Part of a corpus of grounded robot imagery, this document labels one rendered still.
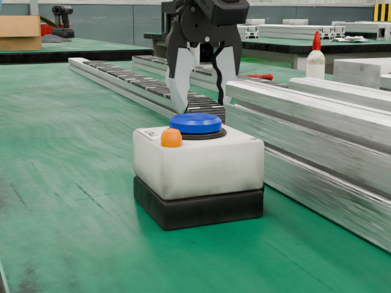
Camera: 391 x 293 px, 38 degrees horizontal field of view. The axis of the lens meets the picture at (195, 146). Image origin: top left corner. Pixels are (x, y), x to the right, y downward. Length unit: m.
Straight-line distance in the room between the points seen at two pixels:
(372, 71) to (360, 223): 0.31
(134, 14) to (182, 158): 11.69
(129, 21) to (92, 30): 0.80
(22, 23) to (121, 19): 9.38
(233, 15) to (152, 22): 11.55
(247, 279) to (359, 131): 0.13
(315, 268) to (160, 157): 0.13
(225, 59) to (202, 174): 0.37
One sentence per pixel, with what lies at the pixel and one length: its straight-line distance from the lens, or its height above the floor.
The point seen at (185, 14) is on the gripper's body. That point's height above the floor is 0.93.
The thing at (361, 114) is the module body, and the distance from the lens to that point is 0.39.
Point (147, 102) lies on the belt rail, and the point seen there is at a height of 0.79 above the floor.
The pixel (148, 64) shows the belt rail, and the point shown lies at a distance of 1.58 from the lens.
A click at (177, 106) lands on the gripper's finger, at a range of 0.75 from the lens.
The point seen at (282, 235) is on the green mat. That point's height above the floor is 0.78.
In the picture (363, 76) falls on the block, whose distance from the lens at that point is 0.70.
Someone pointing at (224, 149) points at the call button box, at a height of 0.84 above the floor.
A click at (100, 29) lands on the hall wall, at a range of 11.87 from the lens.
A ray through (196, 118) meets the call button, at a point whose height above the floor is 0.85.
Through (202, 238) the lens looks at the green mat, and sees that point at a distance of 0.39.
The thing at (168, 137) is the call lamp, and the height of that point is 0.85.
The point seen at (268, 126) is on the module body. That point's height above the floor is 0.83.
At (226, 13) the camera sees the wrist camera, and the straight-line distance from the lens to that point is 0.66.
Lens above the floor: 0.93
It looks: 13 degrees down
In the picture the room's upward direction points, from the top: straight up
